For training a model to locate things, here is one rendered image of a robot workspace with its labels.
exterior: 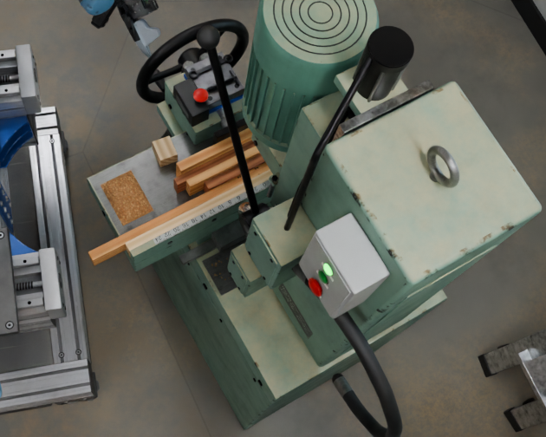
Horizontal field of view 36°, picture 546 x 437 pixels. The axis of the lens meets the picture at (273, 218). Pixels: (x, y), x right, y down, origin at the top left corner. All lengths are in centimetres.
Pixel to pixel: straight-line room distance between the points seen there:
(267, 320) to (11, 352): 86
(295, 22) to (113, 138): 162
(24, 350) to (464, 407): 131
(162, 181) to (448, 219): 78
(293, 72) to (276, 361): 74
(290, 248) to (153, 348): 132
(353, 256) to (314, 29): 33
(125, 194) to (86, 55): 125
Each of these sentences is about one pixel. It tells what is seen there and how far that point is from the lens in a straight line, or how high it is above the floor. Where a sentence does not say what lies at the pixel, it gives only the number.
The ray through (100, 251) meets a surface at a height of 94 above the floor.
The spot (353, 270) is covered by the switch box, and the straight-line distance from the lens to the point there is 111.
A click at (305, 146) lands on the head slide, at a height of 135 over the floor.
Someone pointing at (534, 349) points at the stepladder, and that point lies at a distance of 247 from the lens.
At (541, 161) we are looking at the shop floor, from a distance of 301.
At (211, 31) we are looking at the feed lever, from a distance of 125.
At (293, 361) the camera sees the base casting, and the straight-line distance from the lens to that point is 176.
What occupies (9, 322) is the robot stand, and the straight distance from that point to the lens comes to 177.
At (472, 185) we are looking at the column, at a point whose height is 152.
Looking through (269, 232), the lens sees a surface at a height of 130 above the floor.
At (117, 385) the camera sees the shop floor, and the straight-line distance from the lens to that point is 255.
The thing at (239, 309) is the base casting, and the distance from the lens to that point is 177.
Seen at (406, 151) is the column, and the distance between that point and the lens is 114.
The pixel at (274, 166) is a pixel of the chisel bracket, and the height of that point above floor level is 104.
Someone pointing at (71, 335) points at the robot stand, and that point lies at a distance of 235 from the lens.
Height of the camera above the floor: 252
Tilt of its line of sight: 70 degrees down
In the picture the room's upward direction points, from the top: 20 degrees clockwise
